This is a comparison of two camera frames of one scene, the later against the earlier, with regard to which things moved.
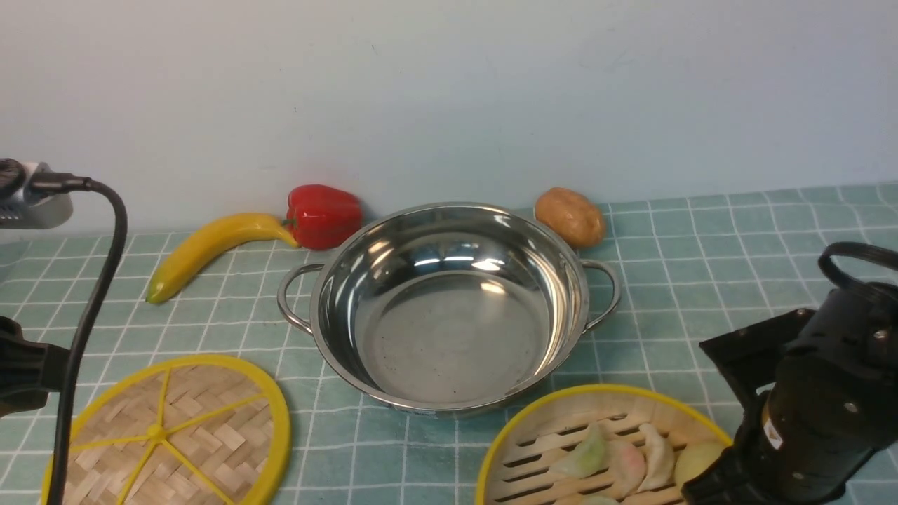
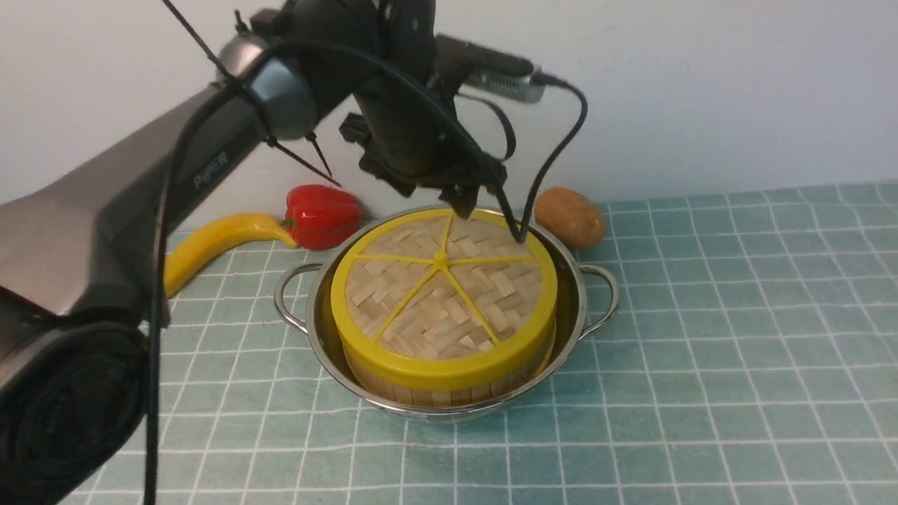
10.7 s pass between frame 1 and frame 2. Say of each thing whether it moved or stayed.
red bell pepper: stayed
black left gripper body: moved
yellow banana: stayed
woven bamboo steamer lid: moved
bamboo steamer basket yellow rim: moved
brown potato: stayed
